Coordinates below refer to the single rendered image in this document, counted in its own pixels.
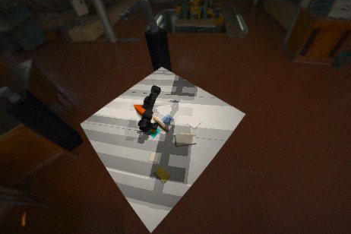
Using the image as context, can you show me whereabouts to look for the brown wooden bar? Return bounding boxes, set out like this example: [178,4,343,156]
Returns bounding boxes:
[153,117,169,132]

